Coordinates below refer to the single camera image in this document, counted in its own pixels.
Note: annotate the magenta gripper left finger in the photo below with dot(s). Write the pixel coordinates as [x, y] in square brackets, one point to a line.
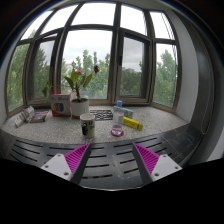
[71, 165]

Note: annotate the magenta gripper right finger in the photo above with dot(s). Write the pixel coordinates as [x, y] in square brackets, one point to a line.
[152, 166]

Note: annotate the clear plastic water bottle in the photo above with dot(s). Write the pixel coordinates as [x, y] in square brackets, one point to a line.
[118, 117]

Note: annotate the dark slatted radiator cover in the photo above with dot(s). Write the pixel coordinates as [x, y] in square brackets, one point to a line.
[112, 166]

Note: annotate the red round coaster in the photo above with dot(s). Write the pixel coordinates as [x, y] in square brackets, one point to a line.
[117, 133]

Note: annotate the white mug with dark print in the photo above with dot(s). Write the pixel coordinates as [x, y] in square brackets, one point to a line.
[88, 125]

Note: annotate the yellow rectangular box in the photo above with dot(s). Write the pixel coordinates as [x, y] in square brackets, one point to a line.
[132, 123]

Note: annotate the black patterned flat mat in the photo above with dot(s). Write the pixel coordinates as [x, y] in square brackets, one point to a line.
[102, 115]

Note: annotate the colourful flat book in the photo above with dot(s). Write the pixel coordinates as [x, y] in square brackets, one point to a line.
[39, 116]

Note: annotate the white flower pot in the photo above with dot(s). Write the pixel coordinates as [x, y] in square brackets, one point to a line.
[79, 108]

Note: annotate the red and white box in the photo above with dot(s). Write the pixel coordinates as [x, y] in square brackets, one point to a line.
[60, 104]

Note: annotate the light blue small box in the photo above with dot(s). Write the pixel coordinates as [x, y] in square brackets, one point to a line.
[127, 112]

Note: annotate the transparent packet of items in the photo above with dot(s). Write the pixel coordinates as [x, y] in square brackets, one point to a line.
[24, 116]

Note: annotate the green plant with red flowers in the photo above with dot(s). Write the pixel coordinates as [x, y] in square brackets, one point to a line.
[78, 80]

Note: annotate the window frame with panes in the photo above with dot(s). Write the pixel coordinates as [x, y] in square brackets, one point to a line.
[136, 50]

